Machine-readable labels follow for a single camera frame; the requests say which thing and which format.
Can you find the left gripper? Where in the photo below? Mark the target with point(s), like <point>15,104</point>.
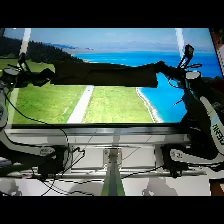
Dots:
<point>43,77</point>

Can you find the silver frame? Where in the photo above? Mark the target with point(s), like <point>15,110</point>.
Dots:
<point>113,146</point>

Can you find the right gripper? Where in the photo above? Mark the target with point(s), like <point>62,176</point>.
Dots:
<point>164,68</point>

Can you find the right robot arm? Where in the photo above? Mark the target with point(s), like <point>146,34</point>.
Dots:
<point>203,133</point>

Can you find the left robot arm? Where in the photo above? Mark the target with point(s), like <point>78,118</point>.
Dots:
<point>23,151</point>

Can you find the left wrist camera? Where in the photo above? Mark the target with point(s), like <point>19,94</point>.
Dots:
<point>23,61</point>

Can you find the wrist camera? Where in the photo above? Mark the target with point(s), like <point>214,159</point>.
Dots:
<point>187,55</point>
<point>23,61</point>

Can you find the dark brown garment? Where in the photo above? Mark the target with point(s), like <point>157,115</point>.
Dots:
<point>103,75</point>

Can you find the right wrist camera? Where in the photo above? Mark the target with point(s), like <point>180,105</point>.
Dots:
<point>187,55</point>

